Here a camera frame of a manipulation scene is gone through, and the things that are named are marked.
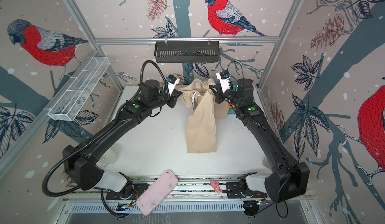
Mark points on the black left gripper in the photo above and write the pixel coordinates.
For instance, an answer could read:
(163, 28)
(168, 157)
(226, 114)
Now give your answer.
(173, 97)

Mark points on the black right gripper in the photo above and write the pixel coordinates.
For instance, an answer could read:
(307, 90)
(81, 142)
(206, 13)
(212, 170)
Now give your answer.
(220, 95)

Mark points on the beige drawstring shorts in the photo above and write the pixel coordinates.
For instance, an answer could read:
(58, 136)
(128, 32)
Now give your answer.
(201, 125)

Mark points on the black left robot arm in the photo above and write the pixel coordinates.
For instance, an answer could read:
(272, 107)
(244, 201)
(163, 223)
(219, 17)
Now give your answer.
(81, 161)

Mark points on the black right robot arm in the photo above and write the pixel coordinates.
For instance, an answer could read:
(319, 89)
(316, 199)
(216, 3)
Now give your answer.
(289, 178)

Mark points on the teal plastic basket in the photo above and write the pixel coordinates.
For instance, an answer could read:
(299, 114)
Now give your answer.
(242, 106)

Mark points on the white mug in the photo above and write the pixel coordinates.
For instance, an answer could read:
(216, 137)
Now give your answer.
(108, 158)

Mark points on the small pink crumpled object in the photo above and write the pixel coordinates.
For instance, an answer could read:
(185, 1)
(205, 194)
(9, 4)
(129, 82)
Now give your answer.
(216, 186)

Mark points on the pink flat case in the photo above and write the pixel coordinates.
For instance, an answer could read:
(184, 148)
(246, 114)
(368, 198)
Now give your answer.
(157, 192)

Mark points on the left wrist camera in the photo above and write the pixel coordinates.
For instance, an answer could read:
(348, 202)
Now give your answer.
(172, 81)

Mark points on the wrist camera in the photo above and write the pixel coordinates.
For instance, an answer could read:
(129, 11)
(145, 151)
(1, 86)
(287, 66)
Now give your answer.
(172, 81)
(224, 78)

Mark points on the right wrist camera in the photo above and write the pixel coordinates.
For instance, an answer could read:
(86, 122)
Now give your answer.
(224, 78)

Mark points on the black hanging wire basket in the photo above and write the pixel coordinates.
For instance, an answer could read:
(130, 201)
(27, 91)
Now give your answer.
(187, 51)

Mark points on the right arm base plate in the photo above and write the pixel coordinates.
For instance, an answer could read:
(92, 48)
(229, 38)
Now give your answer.
(239, 190)

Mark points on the aluminium horizontal frame bar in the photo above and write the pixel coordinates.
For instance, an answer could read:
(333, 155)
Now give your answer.
(149, 41)

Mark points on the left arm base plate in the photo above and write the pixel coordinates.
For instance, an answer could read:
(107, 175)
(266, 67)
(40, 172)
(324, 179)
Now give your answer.
(130, 192)

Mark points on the white wire mesh shelf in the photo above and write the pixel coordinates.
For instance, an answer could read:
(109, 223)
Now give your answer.
(81, 86)

